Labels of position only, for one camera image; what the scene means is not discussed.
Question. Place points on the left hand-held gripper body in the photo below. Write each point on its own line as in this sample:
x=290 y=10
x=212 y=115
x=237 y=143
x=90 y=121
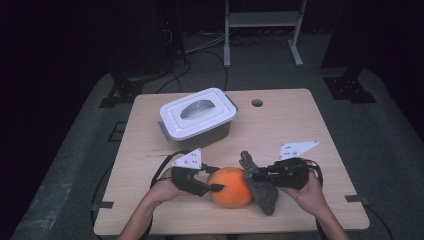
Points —
x=186 y=180

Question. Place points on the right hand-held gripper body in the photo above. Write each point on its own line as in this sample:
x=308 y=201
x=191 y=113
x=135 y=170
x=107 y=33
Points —
x=290 y=175

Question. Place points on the grey cloth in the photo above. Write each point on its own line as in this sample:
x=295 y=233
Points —
x=265 y=198

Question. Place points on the translucent brown storage box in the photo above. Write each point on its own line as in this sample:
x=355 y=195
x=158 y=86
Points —
x=203 y=140

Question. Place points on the person's left hand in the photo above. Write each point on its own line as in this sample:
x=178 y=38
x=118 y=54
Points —
x=163 y=190

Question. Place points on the person's right hand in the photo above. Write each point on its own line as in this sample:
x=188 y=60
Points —
x=310 y=200

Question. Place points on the black stand base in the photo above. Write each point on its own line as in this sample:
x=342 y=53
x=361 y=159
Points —
x=348 y=88
x=125 y=90

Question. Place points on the white metal stand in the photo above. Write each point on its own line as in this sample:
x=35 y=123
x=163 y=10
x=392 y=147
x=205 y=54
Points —
x=261 y=19

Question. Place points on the black floor frame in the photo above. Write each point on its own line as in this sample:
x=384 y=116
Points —
x=117 y=131

